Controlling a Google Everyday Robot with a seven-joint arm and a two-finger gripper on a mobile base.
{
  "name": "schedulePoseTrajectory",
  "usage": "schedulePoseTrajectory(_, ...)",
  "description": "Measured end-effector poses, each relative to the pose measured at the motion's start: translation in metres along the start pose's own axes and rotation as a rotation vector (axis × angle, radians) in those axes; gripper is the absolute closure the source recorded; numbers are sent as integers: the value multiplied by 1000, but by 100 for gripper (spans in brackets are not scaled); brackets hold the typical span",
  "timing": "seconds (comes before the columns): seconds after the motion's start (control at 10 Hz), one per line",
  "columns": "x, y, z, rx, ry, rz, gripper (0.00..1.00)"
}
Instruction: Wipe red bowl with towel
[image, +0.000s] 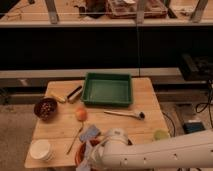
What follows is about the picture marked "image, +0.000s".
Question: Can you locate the blue grey towel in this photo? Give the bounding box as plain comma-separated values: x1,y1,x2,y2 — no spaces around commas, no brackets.
76,125,100,171

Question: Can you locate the red bowl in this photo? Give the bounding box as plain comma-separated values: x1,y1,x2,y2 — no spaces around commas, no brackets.
75,139,100,166

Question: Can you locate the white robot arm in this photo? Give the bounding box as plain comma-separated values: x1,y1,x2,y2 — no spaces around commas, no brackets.
88,128,213,170

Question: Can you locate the dark bowl with nuts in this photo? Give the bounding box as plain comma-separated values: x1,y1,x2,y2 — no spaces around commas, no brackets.
34,98,57,121

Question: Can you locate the green plastic tray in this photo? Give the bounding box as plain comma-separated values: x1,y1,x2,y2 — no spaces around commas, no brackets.
81,73,133,107

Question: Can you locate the orange peach fruit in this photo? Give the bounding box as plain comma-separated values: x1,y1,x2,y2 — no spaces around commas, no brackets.
75,107,87,122

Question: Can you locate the yellow corn cob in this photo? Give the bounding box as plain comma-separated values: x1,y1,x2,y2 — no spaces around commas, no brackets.
51,92,66,103

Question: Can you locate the wooden table board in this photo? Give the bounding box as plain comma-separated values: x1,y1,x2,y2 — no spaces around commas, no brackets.
25,78,168,168

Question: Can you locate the wooden spoon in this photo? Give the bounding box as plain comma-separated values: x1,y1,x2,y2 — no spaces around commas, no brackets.
66,122,84,155

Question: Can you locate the green tennis ball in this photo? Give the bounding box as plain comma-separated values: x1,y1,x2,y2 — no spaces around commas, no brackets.
153,130,170,140

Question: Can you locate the blue box on floor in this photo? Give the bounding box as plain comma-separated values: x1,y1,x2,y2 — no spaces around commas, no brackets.
183,122,205,134

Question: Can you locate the white paper cup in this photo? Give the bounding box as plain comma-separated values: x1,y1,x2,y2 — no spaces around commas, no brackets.
30,139,53,161

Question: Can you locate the black cable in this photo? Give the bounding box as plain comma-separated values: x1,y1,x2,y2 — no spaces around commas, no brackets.
195,79,213,129

